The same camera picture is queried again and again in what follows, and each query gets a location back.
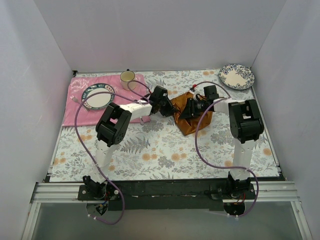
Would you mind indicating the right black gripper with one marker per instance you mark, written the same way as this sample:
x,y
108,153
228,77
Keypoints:
x,y
190,110

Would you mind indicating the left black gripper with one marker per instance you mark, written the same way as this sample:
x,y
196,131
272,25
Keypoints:
x,y
169,108

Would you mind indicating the brown satin napkin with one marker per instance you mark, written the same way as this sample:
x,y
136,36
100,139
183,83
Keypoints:
x,y
188,126

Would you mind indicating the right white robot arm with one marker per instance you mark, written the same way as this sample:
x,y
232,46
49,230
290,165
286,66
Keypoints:
x,y
246,126

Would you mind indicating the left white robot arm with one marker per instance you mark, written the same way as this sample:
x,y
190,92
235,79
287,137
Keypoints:
x,y
111,129

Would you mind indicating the cream enamel mug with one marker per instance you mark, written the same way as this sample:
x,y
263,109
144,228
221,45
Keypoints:
x,y
127,80

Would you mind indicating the green rimmed white plate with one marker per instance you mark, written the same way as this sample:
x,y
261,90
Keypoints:
x,y
98,96

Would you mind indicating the blue floral plate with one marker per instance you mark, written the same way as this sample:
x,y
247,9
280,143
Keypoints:
x,y
236,76

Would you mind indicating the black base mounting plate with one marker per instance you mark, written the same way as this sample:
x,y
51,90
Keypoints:
x,y
163,194

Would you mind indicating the metal fork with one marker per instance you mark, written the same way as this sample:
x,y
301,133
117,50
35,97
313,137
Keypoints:
x,y
74,99

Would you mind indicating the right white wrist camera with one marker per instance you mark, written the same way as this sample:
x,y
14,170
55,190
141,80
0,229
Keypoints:
x,y
196,94

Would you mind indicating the aluminium frame rail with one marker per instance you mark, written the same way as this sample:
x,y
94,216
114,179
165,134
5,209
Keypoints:
x,y
52,193

